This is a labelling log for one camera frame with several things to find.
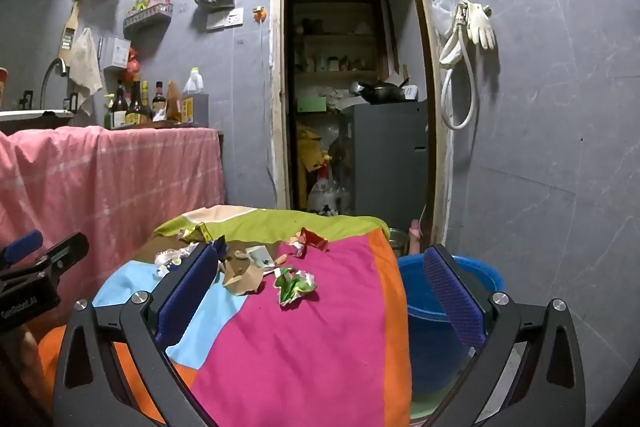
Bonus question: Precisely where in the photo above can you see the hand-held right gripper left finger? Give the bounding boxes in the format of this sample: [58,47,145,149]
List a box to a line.
[52,243,221,427]

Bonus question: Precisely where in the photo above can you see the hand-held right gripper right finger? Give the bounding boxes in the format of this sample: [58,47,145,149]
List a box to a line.
[422,244,587,427]

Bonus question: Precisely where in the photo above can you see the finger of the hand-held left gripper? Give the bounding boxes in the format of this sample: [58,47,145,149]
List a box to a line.
[25,232,90,280]
[0,229,45,265]

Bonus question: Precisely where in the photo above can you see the white wrapper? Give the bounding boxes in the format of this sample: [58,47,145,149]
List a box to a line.
[154,243,198,280]

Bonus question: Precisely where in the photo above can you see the blue plastic bucket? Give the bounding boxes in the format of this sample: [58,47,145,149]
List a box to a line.
[397,254,505,395]

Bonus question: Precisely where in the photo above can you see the gold wrapper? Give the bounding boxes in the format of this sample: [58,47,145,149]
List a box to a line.
[177,224,226,244]

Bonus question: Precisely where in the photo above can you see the teal packet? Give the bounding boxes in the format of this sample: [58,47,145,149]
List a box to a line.
[246,246,276,272]

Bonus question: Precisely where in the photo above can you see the green wrapper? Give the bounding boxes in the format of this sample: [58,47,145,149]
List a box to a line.
[274,268,318,308]

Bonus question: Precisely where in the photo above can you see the red wrapper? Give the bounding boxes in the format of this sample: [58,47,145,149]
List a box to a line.
[287,228,330,258]

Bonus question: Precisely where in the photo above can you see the pink checked cloth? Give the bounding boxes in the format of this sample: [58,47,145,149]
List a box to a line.
[0,126,226,308]

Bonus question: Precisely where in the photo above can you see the metal basin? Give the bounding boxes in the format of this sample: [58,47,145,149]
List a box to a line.
[387,228,407,258]

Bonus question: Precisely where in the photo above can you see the green round mat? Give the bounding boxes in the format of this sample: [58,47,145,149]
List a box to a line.
[410,387,453,420]

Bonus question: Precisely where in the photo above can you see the colourful patchwork blanket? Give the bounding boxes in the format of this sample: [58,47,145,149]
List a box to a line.
[37,204,413,427]

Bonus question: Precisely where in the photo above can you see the white sink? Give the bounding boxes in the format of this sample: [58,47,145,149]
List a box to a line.
[0,108,75,122]

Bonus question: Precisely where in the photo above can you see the dark bottle white label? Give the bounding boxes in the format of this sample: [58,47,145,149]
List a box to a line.
[111,79,128,128]

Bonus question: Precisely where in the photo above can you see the grey washing machine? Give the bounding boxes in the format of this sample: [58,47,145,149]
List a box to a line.
[340,101,430,228]

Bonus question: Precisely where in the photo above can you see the tall dark sauce bottle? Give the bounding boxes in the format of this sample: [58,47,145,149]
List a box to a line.
[126,74,146,126]

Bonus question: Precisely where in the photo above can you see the white spray bottle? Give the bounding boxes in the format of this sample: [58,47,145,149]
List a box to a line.
[307,154,351,214]

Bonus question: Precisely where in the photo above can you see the black faucet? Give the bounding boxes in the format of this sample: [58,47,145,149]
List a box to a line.
[41,58,68,110]

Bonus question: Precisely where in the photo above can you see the dark bottle red cap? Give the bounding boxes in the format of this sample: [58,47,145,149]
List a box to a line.
[151,81,168,122]

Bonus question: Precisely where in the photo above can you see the beige rag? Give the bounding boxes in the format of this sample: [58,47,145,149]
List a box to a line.
[69,28,103,115]

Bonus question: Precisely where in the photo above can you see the large oil jug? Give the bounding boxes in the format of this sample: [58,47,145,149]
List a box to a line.
[181,67,210,125]

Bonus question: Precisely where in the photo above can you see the yellow bag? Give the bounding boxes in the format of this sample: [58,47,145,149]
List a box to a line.
[296,122,323,172]

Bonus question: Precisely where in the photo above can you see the wooden brush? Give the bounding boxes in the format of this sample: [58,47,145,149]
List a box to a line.
[57,2,81,62]

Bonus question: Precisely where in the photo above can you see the black wok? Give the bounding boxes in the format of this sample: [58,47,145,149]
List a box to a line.
[350,79,408,104]

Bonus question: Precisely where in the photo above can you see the white rubber gloves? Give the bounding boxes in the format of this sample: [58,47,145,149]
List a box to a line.
[457,0,497,50]

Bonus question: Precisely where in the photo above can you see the clear plastic bag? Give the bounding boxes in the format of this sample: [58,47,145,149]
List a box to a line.
[431,0,458,32]

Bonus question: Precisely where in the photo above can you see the wooden storage shelf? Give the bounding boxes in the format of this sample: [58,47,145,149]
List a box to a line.
[292,0,386,82]

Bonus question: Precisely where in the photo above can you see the white wall box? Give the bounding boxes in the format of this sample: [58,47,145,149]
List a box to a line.
[102,36,132,70]

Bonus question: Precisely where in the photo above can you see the wooden door frame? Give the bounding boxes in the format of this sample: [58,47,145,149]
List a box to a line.
[270,0,453,248]

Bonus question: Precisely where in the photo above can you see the grey wall shelf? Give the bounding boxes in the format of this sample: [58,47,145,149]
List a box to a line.
[123,4,173,32]

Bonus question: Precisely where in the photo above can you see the white hose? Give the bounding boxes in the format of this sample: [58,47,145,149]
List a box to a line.
[439,2,480,131]

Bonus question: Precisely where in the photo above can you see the wall socket panel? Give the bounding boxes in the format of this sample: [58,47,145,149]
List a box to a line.
[206,8,246,32]

